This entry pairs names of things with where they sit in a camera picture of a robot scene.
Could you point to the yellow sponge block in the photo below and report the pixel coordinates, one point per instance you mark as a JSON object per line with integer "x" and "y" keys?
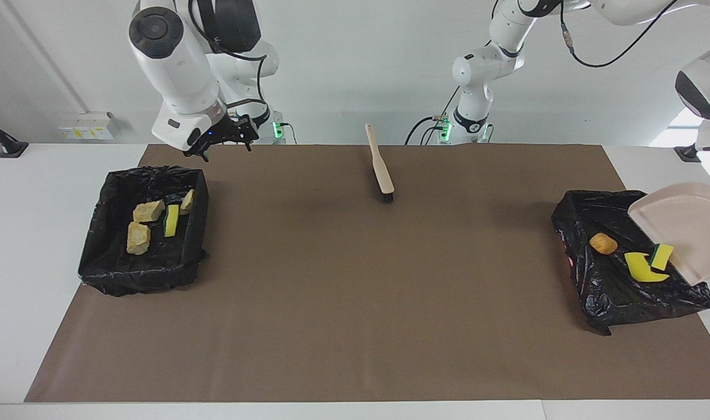
{"x": 172, "y": 220}

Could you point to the brown paper table mat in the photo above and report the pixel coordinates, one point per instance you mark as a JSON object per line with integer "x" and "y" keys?
{"x": 331, "y": 321}

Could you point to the black clamp stand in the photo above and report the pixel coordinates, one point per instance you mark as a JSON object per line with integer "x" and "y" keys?
{"x": 10, "y": 149}
{"x": 687, "y": 154}

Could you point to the brown fried croquette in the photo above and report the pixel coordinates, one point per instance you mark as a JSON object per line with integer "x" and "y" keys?
{"x": 603, "y": 243}

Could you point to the green and yellow sponge piece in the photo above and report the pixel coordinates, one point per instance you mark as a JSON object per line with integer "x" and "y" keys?
{"x": 661, "y": 256}

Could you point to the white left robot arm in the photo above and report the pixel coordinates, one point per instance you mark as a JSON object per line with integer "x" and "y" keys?
{"x": 489, "y": 64}

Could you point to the pale small bread piece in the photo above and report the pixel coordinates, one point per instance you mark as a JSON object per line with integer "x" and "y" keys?
{"x": 187, "y": 202}

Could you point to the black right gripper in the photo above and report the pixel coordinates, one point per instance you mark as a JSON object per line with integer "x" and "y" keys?
{"x": 223, "y": 133}

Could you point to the notched yellow sponge piece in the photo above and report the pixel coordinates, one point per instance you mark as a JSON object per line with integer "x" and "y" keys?
{"x": 640, "y": 268}

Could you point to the bin covered by black bag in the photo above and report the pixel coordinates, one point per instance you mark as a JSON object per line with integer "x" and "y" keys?
{"x": 611, "y": 291}

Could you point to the beige hand brush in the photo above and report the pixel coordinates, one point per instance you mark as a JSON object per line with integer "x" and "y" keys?
{"x": 381, "y": 172}

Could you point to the white wall socket box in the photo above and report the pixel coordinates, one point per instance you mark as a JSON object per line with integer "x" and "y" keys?
{"x": 89, "y": 125}

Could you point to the striped croissant piece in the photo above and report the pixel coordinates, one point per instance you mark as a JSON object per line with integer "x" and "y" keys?
{"x": 138, "y": 238}

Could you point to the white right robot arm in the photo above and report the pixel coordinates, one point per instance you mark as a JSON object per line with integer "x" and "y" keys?
{"x": 179, "y": 64}

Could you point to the beige plastic dustpan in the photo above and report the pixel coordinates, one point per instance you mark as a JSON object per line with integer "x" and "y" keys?
{"x": 687, "y": 227}

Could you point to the open bin with black bag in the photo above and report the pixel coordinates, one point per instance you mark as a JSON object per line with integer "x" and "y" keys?
{"x": 156, "y": 262}

